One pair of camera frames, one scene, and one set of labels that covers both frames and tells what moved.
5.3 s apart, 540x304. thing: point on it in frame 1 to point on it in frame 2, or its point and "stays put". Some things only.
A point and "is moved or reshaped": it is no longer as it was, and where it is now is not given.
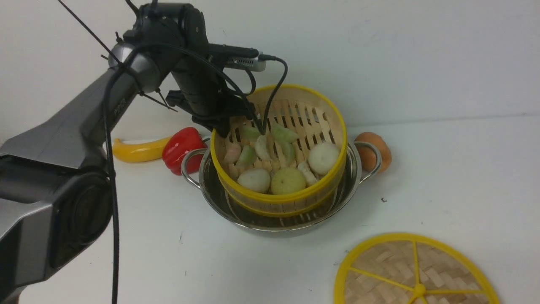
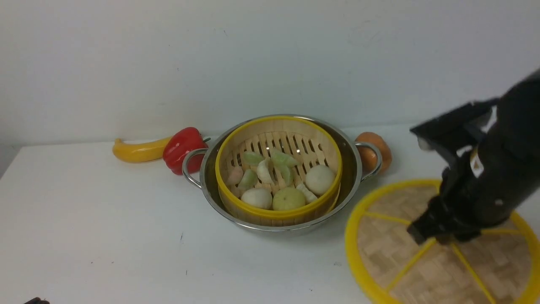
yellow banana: (141, 152) stays put
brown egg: (367, 155) stays put
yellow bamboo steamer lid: (414, 268) is moved or reshaped
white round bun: (322, 157) to (318, 179)
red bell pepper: (182, 141) stays put
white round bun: (255, 179) to (258, 197)
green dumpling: (250, 134) to (253, 158)
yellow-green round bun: (287, 180) to (288, 199)
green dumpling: (283, 134) to (283, 161)
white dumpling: (309, 177) to (309, 196)
